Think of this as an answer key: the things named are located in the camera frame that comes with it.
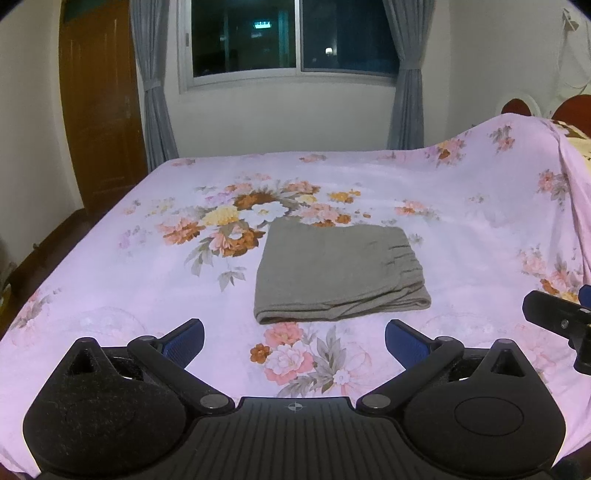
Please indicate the sliding glass window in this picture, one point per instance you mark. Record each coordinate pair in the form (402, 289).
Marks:
(286, 37)

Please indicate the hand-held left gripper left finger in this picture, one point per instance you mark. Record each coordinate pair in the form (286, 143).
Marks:
(184, 344)

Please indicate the wooden headboard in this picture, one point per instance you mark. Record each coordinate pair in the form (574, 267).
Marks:
(572, 106)

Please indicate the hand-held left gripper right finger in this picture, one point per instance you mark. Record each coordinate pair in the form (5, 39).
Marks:
(402, 341)

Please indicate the grey pants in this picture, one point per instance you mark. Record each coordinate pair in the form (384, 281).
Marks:
(332, 272)

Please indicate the cream printed pillow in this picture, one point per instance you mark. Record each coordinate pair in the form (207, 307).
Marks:
(579, 141)

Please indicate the grey curtain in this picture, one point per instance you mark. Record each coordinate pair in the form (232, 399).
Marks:
(408, 83)
(154, 92)

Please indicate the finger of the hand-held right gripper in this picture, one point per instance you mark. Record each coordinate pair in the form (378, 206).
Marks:
(545, 309)

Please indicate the pink floral bedsheet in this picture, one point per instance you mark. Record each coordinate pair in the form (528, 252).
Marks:
(138, 277)

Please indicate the brown wooden door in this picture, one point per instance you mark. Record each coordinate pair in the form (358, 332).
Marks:
(101, 106)

